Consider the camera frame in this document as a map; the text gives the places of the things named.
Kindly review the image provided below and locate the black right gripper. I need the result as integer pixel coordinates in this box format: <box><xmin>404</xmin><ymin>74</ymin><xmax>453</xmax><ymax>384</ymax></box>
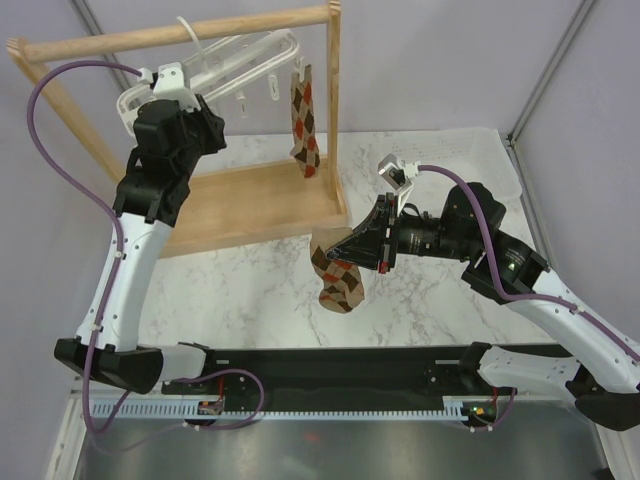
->
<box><xmin>326</xmin><ymin>192</ymin><xmax>476</xmax><ymax>274</ymax></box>

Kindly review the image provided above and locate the white plastic clip hanger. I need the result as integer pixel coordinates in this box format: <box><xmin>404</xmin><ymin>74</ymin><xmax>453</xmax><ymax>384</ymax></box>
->
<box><xmin>116</xmin><ymin>16</ymin><xmax>302</xmax><ymax>135</ymax></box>

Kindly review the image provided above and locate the argyle sock beige orange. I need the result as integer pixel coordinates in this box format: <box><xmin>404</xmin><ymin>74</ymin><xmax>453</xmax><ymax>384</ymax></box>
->
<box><xmin>290</xmin><ymin>64</ymin><xmax>321</xmax><ymax>179</ymax></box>

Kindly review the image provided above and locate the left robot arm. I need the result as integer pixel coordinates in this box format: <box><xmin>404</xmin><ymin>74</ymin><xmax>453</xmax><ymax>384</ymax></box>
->
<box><xmin>54</xmin><ymin>96</ymin><xmax>226</xmax><ymax>394</ymax></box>

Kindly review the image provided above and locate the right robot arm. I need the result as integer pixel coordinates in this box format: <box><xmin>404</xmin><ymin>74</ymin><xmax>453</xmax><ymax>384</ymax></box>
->
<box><xmin>327</xmin><ymin>182</ymin><xmax>639</xmax><ymax>431</ymax></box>

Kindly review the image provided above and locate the wooden hanger stand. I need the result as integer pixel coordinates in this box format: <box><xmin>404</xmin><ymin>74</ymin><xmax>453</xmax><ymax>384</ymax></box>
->
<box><xmin>6</xmin><ymin>1</ymin><xmax>348</xmax><ymax>257</ymax></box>

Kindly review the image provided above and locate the white perforated plastic basket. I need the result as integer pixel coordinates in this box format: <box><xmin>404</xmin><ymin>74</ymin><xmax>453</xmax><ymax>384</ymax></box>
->
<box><xmin>382</xmin><ymin>125</ymin><xmax>522</xmax><ymax>201</ymax></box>

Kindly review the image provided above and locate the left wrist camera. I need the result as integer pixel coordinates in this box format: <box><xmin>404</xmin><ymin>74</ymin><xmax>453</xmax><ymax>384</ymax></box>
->
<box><xmin>138</xmin><ymin>62</ymin><xmax>201</xmax><ymax>112</ymax></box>

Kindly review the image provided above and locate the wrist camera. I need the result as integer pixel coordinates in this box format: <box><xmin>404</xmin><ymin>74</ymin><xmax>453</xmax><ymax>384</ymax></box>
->
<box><xmin>378</xmin><ymin>154</ymin><xmax>419</xmax><ymax>212</ymax></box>
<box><xmin>138</xmin><ymin>62</ymin><xmax>201</xmax><ymax>112</ymax></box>

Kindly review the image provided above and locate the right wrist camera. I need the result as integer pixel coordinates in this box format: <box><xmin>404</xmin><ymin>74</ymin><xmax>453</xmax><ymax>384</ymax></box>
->
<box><xmin>378</xmin><ymin>154</ymin><xmax>419</xmax><ymax>212</ymax></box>

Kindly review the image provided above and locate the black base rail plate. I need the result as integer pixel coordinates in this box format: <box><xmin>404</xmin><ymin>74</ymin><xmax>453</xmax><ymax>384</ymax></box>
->
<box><xmin>162</xmin><ymin>345</ymin><xmax>494</xmax><ymax>409</ymax></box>

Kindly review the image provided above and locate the aluminium frame post left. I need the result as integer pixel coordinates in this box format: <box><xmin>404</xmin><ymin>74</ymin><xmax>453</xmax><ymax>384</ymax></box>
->
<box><xmin>69</xmin><ymin>0</ymin><xmax>164</xmax><ymax>149</ymax></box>

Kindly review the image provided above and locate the aluminium frame post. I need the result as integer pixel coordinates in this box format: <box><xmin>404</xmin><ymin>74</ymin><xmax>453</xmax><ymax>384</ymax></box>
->
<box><xmin>502</xmin><ymin>0</ymin><xmax>600</xmax><ymax>148</ymax></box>
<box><xmin>69</xmin><ymin>0</ymin><xmax>164</xmax><ymax>149</ymax></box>

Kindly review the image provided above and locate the white cable duct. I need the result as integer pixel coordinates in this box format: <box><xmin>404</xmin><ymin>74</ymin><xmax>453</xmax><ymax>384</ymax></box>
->
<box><xmin>89</xmin><ymin>397</ymin><xmax>468</xmax><ymax>422</ymax></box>

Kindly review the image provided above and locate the aluminium frame post right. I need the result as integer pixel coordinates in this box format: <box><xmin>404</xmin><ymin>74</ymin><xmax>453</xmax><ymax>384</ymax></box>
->
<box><xmin>502</xmin><ymin>0</ymin><xmax>600</xmax><ymax>148</ymax></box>

